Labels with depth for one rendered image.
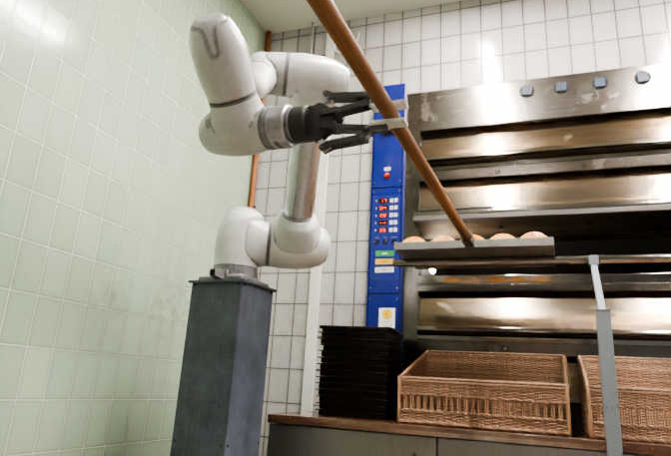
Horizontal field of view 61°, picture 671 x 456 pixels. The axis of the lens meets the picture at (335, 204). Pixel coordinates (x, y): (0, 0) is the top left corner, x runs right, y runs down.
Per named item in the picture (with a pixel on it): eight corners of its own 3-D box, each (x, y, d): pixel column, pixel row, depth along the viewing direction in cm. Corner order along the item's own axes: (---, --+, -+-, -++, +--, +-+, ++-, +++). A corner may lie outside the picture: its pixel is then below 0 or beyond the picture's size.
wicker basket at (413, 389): (423, 418, 237) (424, 349, 245) (571, 429, 217) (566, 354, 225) (393, 422, 194) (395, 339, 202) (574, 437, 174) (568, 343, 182)
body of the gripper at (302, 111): (303, 115, 122) (342, 110, 119) (300, 152, 120) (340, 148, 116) (287, 98, 116) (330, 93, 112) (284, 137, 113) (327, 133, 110)
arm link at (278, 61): (240, 53, 161) (288, 59, 163) (246, 41, 178) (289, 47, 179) (238, 98, 167) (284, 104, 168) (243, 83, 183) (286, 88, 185)
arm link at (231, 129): (265, 162, 118) (247, 101, 112) (201, 168, 123) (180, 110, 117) (285, 141, 126) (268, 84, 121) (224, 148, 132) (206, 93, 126)
